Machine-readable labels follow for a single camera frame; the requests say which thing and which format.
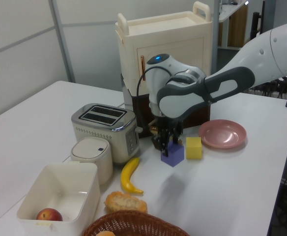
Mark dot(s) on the yellow banana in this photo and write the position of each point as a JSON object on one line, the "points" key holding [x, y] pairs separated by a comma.
{"points": [[127, 177]]}

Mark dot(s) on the chrome cream toaster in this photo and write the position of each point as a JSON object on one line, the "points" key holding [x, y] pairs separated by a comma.
{"points": [[101, 132]]}

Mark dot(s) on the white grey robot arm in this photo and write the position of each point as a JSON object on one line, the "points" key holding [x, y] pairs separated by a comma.
{"points": [[232, 81]]}

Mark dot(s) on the wooden background furniture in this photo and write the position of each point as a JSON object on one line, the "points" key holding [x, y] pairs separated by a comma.
{"points": [[234, 27]]}

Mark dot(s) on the white plastic container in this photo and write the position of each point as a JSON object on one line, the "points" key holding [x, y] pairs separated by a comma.
{"points": [[57, 186]]}

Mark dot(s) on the pink plate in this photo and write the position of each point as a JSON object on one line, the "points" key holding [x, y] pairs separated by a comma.
{"points": [[222, 134]]}

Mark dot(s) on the yellow cube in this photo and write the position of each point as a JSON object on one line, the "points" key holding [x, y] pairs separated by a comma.
{"points": [[193, 148]]}

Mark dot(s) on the brown bread slice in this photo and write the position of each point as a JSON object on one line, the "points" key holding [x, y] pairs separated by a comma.
{"points": [[153, 129]]}

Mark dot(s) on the white lidded small bin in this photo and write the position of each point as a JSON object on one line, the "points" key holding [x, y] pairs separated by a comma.
{"points": [[92, 157]]}

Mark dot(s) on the purple cube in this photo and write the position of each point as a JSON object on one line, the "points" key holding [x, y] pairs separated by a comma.
{"points": [[174, 155]]}

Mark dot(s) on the red apple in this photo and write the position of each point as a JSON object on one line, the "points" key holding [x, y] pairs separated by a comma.
{"points": [[49, 215]]}

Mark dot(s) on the golden bread roll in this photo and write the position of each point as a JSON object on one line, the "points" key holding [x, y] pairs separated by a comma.
{"points": [[105, 233]]}

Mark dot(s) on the brown wicker basket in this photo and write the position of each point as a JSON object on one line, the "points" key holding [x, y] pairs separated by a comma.
{"points": [[133, 225]]}

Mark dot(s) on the long crusty pastry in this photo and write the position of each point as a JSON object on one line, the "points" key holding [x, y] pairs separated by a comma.
{"points": [[125, 202]]}

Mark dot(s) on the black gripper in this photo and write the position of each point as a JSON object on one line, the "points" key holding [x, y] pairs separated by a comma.
{"points": [[166, 124]]}

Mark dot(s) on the cream toy cabinet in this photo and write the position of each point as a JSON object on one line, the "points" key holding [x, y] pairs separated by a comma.
{"points": [[168, 39]]}

